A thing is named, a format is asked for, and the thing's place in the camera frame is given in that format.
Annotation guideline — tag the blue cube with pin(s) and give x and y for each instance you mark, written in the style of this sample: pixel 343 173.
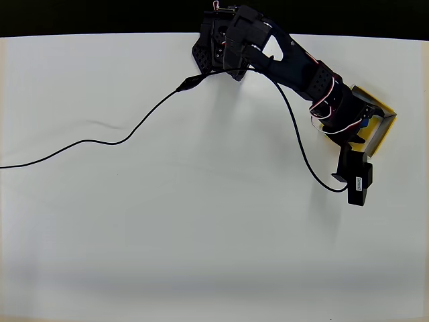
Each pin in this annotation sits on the blue cube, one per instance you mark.
pixel 365 123

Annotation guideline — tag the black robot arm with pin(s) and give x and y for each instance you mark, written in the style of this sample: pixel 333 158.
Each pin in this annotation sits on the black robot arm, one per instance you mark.
pixel 295 67

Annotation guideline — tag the yellow paper box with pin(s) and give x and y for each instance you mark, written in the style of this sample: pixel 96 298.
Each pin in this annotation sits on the yellow paper box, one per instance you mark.
pixel 382 134

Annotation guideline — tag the black camera on bracket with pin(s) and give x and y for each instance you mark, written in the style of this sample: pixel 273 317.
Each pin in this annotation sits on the black camera on bracket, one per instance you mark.
pixel 358 188

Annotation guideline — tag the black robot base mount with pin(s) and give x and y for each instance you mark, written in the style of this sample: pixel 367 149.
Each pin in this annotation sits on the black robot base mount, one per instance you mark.
pixel 202 57

